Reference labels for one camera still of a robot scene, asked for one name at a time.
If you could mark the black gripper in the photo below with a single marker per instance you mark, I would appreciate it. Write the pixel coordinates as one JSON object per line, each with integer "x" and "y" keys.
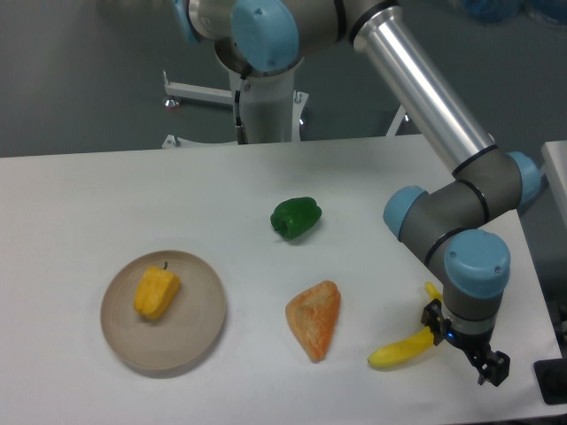
{"x": 471, "y": 337}

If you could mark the yellow toy pepper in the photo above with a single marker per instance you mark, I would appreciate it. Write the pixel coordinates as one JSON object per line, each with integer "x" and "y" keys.
{"x": 155, "y": 292}

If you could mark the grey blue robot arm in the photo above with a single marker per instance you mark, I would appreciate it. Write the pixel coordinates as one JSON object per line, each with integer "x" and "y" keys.
{"x": 259, "y": 40}

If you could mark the green toy pepper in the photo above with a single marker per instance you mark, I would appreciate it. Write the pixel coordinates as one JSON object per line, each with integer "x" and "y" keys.
{"x": 295, "y": 216}

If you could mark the beige round plate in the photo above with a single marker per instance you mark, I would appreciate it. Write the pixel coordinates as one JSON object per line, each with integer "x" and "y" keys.
{"x": 163, "y": 313}

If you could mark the black device at table edge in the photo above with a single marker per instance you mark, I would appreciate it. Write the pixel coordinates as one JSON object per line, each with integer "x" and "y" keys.
{"x": 551, "y": 378}

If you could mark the yellow toy banana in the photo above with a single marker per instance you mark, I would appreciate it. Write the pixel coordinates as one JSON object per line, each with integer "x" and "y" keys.
{"x": 400, "y": 352}

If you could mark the orange toy bread wedge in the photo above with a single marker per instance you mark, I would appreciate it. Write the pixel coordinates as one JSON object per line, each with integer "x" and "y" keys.
{"x": 312, "y": 317}

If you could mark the white side table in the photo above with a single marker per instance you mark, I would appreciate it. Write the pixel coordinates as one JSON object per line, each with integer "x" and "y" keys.
{"x": 553, "y": 172}

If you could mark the blue object in background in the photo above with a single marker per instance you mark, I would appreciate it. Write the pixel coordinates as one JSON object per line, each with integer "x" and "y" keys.
{"x": 548, "y": 12}

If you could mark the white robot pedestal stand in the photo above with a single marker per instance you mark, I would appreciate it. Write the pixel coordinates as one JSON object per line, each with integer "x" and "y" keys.
{"x": 332, "y": 94}

